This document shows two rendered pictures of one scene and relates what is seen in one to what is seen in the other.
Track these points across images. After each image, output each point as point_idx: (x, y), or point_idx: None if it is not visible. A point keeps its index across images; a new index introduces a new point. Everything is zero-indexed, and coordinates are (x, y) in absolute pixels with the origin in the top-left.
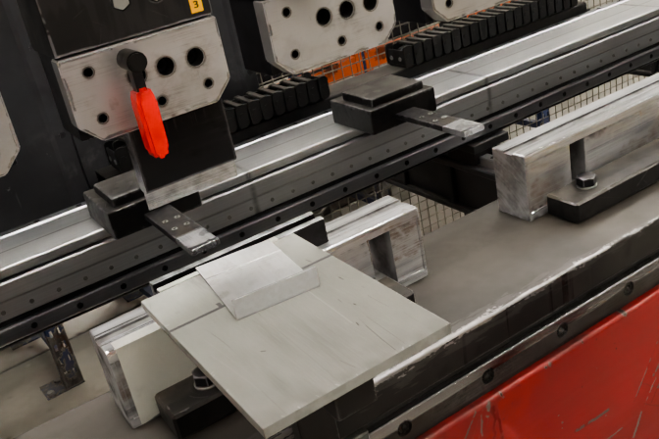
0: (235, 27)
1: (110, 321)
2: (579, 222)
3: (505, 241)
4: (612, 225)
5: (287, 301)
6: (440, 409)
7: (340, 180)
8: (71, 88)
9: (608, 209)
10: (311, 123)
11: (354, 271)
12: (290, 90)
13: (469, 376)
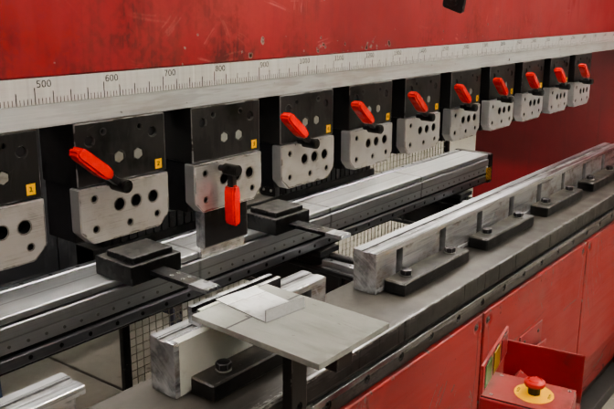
0: None
1: (162, 330)
2: (404, 296)
3: (365, 304)
4: (423, 298)
5: (290, 314)
6: (344, 396)
7: (246, 265)
8: (196, 181)
9: (418, 289)
10: None
11: (320, 301)
12: None
13: (359, 378)
